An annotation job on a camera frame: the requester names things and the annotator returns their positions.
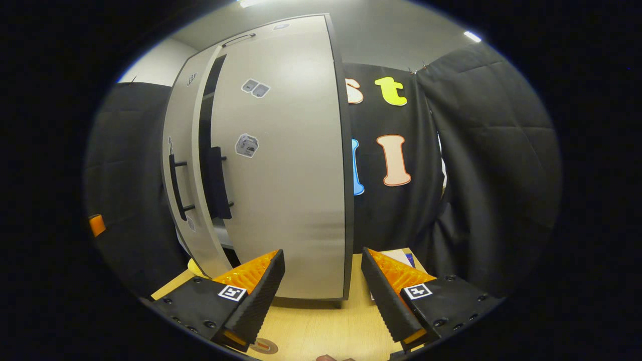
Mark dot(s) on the white paper booklet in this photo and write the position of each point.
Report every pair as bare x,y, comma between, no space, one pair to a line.
398,256

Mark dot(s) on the yellow round object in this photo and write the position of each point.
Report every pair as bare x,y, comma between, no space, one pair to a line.
194,268

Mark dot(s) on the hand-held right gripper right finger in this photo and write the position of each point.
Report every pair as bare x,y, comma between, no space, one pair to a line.
386,306

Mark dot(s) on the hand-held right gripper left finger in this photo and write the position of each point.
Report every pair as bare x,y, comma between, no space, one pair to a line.
258,301

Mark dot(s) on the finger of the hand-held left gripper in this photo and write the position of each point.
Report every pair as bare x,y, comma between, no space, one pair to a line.
97,225

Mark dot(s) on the black backdrop cloth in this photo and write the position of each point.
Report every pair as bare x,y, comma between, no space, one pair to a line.
396,220

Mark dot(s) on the white cabinet door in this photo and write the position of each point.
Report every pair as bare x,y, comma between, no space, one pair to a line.
183,115
301,200

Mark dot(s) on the round brown coaster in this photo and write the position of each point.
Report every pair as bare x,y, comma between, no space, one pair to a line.
266,346

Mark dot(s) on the white cabinet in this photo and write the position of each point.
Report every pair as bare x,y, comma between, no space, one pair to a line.
204,115

